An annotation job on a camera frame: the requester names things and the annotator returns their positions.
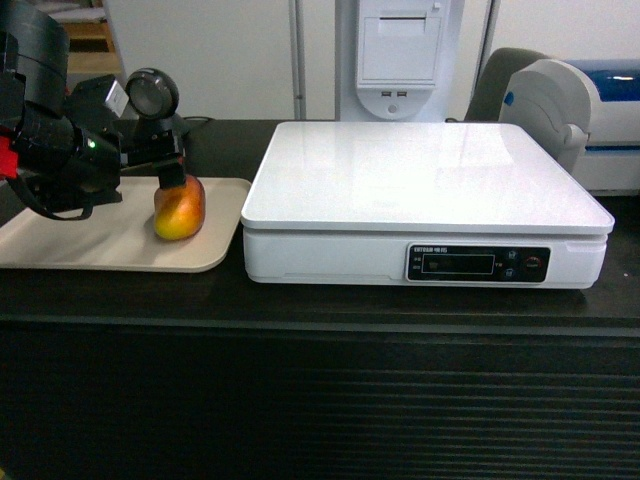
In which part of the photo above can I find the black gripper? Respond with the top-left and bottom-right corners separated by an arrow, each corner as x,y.
119,130 -> 186,189

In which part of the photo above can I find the red yellow mango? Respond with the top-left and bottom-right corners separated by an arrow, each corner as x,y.
154,175 -> 206,241

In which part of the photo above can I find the black checkout counter cabinet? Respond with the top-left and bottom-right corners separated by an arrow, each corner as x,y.
0,118 -> 640,480

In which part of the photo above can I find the white digital checkout scale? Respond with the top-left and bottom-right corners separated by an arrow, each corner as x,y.
241,122 -> 614,289

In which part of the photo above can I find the beige plastic tray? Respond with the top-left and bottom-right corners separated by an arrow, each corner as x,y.
1,177 -> 250,273

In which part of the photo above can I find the black round barcode scanner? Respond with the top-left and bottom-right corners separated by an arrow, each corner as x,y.
115,68 -> 189,144

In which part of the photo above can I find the wooden pallet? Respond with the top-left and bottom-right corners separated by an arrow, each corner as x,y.
62,20 -> 122,76

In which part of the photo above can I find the white receipt printer kiosk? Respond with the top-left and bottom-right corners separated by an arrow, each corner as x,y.
335,1 -> 495,122

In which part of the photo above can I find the white blue label printer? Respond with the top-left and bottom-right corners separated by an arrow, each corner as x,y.
499,59 -> 639,196

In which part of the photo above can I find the red camera mount block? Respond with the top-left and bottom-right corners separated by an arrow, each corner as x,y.
0,136 -> 18,179

